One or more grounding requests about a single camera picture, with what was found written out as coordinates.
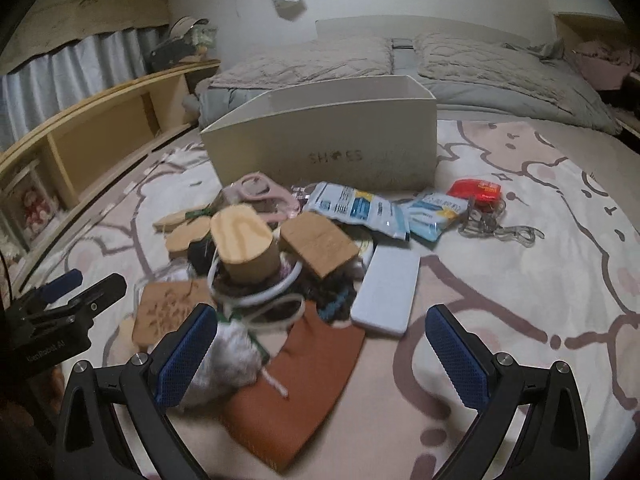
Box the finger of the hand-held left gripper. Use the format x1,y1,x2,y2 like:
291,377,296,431
14,268,84,307
25,273,128,334

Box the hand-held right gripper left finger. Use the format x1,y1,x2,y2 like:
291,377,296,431
52,302,219,480

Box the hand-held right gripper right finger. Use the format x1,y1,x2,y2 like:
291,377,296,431
425,303,591,480

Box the brown leather wallet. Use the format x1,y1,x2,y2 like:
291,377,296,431
222,317,367,473

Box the white shoe box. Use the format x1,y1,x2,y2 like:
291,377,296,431
200,75,438,193

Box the person's left forearm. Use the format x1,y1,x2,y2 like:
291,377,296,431
0,367,63,480

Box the carved wooden plaque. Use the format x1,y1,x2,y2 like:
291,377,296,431
132,277,219,354

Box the clear flower display case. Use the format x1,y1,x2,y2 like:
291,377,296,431
0,160,64,256

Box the cartoon printed blanket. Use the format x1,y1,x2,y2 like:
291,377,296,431
20,120,640,480

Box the white power bank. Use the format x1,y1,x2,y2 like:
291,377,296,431
350,247,421,337

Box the round wooden coaster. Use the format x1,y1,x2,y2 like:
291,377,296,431
166,217,213,261

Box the leaf-shaped wooden piece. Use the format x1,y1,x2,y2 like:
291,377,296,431
152,207,201,234

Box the oval wooden box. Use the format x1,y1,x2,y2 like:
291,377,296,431
210,206,281,283

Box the silver metal tool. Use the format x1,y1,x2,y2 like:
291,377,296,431
459,204,546,249

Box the blue yellow white packet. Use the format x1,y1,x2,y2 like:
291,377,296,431
400,192,469,241

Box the wooden shelf unit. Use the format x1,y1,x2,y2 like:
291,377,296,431
0,59,221,281

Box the red packet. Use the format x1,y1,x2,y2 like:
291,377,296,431
446,177,503,204

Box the pink plastic scissors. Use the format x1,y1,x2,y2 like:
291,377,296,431
222,172,301,223

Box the grey curtain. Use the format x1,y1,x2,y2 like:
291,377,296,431
0,27,166,146

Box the black bag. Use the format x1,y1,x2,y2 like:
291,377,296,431
149,35,198,72

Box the beige printed curtain valance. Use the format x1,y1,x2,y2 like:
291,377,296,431
10,0,171,61

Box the plush toy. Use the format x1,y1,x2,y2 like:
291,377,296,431
192,25,219,54

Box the white cap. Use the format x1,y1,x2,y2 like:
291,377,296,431
167,16,210,39

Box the right grey pillow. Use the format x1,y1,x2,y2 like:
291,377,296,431
414,32,596,111

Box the grey pillow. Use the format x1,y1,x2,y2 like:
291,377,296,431
209,37,396,92
414,32,596,111

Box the left grey pillow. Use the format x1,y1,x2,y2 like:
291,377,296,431
209,37,396,92

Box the pink clothes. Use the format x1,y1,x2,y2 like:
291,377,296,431
572,40,640,91

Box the white headboard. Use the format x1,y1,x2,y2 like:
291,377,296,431
315,16,533,49

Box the wooden closet niche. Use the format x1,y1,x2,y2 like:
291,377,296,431
552,10,640,136

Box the white cord loop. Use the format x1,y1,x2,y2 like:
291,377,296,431
215,294,307,334

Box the white plastic ring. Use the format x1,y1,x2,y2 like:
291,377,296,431
207,250,304,306

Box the dark hair tie tangle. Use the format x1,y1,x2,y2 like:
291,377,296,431
300,272,359,322

